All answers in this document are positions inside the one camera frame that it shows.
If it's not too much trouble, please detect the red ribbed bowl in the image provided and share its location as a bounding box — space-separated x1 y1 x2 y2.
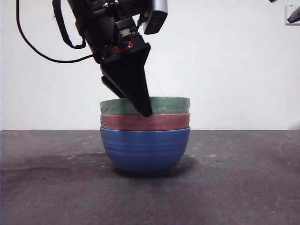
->
99 112 191 131

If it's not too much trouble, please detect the blue ribbed bowl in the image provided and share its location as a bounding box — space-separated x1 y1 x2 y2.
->
99 126 191 177

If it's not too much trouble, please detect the thick black looped cable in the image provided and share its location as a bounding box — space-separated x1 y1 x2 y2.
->
52 0 86 49

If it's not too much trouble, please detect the pale grey left wrist camera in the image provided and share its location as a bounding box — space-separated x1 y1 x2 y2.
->
138 0 169 36

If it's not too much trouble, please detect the thin black cable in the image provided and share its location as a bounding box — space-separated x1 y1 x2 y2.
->
15 0 95 63

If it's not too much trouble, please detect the green ribbed bowl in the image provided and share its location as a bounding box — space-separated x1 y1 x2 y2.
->
99 96 191 116

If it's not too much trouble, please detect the white wall socket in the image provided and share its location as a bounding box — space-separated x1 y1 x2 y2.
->
285 4 300 25

